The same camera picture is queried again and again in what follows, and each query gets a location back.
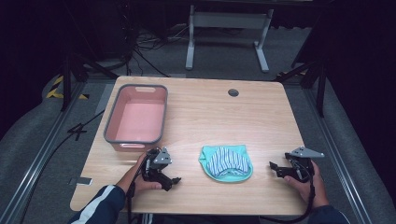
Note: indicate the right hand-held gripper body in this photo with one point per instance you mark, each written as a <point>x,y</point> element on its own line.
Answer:
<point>300,165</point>

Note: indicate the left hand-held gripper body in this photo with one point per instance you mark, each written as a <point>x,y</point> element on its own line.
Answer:
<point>155,169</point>

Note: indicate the teal striped cloth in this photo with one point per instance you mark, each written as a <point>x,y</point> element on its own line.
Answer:
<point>229,163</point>

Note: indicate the pink basket with grey rim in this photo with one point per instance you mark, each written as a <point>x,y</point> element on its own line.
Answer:
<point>140,121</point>

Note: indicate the person's left hand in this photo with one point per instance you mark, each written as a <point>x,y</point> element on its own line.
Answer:
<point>140,183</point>

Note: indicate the person's right hand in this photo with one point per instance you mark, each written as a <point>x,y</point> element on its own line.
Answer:
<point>308,191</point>

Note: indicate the black tripod stand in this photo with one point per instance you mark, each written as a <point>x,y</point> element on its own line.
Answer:
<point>320,90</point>
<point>67,81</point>

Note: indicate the grey table grommet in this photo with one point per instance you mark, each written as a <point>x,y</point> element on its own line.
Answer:
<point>233,92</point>

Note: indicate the metal floor rail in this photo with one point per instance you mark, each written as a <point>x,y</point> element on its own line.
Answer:
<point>37,161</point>
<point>339,155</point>

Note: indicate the white metal stand frame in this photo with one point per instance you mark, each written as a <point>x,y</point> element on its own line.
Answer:
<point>229,20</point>

